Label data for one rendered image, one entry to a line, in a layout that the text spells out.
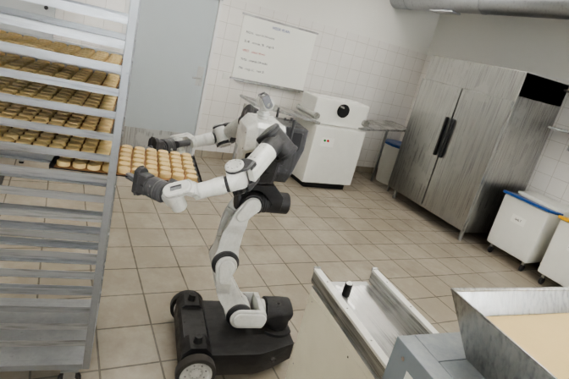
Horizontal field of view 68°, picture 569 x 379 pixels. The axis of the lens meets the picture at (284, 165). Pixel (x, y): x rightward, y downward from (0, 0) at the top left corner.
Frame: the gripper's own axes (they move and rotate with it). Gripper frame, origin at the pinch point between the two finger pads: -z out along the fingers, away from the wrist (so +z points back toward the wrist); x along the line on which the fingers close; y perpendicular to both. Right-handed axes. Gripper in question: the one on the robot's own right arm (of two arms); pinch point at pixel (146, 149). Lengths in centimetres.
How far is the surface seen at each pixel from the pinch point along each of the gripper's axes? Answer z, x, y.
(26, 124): -61, 16, -2
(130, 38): -41, 55, 22
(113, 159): -41.1, 8.1, 21.9
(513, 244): 357, -81, 210
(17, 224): -38, -48, -38
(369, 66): 495, 63, -45
